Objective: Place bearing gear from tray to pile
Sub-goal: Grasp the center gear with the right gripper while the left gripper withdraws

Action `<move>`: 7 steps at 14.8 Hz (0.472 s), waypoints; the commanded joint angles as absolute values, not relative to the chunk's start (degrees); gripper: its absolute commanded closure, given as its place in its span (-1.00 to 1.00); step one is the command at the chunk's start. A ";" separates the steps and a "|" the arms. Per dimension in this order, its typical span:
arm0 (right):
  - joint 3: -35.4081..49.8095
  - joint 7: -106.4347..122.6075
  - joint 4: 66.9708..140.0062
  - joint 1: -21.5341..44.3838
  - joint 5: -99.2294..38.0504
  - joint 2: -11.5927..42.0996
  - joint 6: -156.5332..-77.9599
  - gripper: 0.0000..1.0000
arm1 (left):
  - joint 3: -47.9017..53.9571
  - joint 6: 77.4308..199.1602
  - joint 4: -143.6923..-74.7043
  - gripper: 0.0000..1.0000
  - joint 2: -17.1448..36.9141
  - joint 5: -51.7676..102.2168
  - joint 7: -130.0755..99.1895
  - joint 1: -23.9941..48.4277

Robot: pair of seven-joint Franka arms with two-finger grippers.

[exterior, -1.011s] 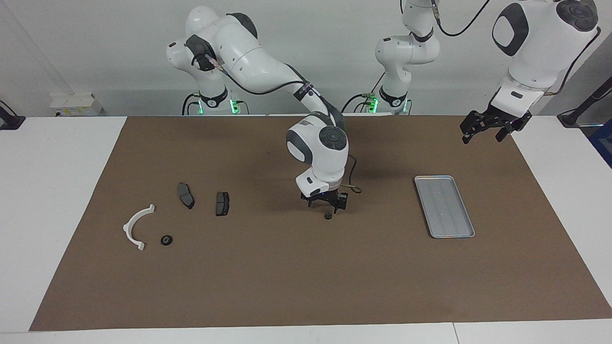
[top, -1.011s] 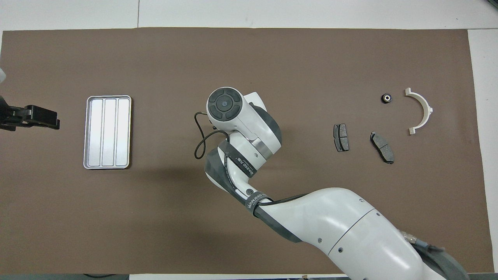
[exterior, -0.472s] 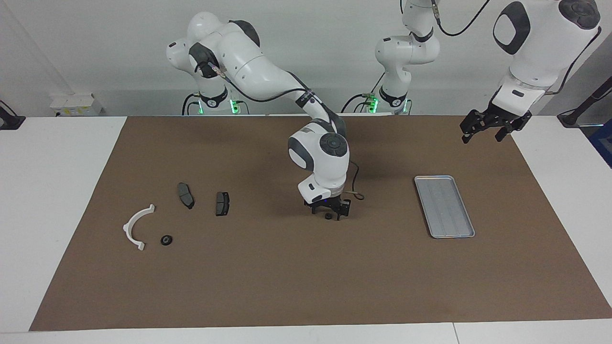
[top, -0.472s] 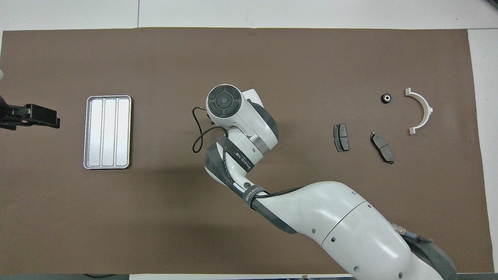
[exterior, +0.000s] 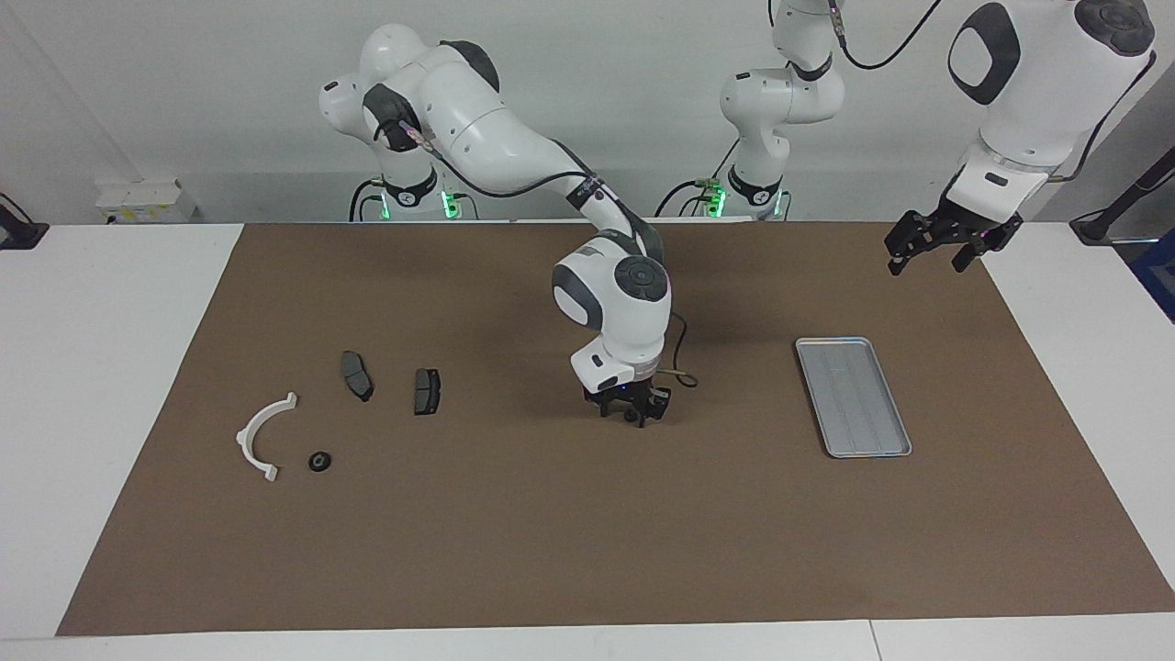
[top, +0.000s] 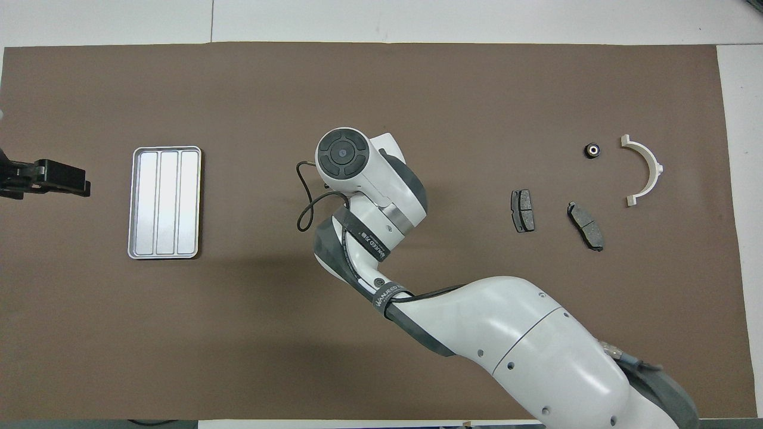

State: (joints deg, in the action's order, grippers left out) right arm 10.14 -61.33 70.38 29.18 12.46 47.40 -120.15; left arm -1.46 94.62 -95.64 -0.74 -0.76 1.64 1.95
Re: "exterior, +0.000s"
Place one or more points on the large black bearing gear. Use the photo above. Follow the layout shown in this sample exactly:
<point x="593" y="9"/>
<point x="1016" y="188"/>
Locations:
<point x="319" y="462"/>

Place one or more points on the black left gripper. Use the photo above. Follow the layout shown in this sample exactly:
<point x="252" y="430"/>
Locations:
<point x="959" y="237"/>

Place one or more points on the rectangular dark brake pad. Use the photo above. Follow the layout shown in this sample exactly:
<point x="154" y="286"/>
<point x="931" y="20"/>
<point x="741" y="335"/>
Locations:
<point x="427" y="393"/>

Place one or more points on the white wall socket box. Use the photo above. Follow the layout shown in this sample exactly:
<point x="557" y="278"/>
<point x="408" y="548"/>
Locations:
<point x="138" y="197"/>

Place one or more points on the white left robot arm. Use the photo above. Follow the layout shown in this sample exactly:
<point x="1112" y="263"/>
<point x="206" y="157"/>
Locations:
<point x="1028" y="101"/>

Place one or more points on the brown table mat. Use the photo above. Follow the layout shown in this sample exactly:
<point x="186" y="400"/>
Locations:
<point x="587" y="514"/>

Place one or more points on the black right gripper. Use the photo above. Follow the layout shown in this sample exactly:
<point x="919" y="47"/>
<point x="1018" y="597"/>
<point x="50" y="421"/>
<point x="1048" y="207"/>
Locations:
<point x="624" y="397"/>

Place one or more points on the blue box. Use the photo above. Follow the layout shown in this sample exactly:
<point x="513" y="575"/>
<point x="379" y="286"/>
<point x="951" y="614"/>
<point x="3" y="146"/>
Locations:
<point x="1158" y="275"/>

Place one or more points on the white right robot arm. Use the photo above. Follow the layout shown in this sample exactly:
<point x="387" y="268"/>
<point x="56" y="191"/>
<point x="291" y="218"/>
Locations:
<point x="477" y="119"/>

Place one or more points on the curved dark brake pad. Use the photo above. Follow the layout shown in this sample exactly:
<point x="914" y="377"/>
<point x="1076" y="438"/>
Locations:
<point x="356" y="376"/>

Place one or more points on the black table clamp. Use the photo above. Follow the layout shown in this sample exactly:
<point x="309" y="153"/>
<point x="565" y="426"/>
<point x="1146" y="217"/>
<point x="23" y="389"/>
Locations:
<point x="18" y="234"/>

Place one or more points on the black clamp stand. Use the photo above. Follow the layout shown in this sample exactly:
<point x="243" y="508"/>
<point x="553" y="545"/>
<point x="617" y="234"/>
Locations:
<point x="1097" y="225"/>

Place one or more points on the silver metal tray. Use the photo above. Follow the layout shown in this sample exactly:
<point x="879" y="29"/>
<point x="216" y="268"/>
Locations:
<point x="858" y="404"/>

